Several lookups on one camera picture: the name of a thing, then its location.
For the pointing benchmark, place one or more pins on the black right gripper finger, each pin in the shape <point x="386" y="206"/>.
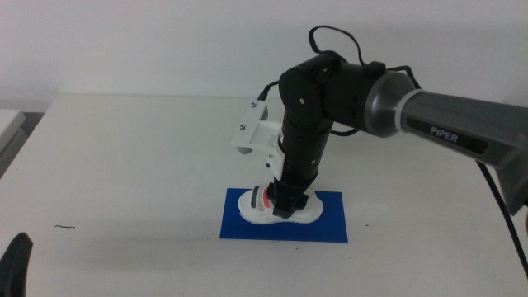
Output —
<point x="303" y="202"/>
<point x="282" y="211"/>

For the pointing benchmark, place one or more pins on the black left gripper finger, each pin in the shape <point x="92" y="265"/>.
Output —
<point x="14" y="268"/>

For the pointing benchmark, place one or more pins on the right black-grey Piper robot arm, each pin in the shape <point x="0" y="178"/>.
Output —
<point x="453" y="119"/>

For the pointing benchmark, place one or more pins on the blue rectangular mat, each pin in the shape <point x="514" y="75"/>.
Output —
<point x="330" y="231"/>

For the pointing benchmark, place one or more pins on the small dark debris strand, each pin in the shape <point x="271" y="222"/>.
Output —
<point x="64" y="226"/>

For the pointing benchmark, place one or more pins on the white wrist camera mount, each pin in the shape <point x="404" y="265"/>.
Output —
<point x="257" y="136"/>

